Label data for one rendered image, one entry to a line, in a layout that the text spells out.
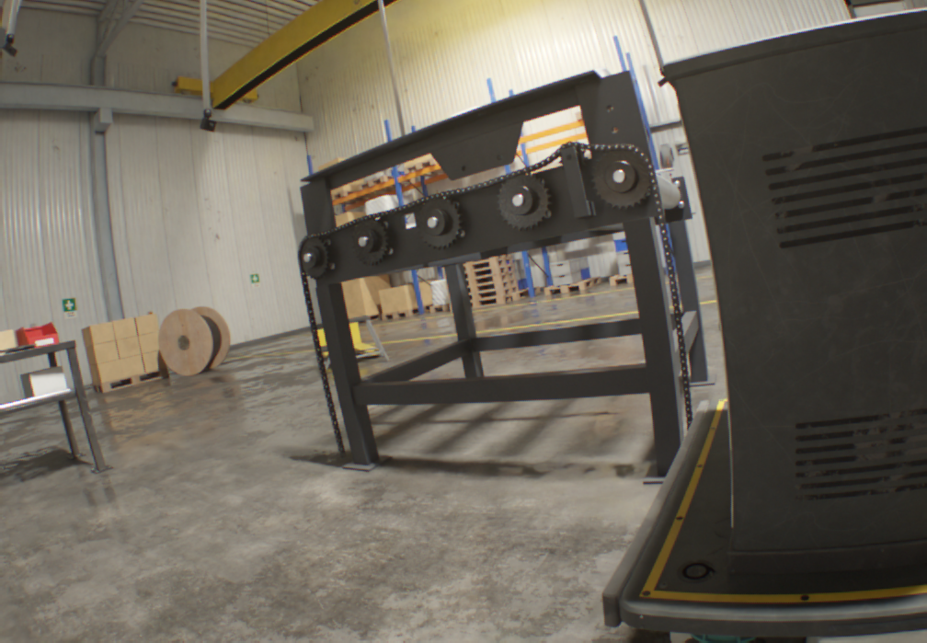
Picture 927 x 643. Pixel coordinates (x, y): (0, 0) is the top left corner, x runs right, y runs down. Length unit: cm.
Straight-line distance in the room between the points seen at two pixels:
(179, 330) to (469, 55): 887
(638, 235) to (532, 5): 1112
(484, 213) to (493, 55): 1084
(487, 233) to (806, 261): 121
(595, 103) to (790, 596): 127
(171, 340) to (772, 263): 793
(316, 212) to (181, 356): 618
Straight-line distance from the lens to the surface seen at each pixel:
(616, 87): 147
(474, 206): 159
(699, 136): 48
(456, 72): 1270
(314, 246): 197
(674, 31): 1121
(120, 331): 858
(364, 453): 206
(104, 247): 1150
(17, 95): 1161
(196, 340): 782
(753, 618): 54
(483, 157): 160
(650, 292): 139
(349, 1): 1026
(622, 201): 137
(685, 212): 233
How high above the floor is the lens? 68
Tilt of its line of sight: 2 degrees down
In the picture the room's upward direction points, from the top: 11 degrees counter-clockwise
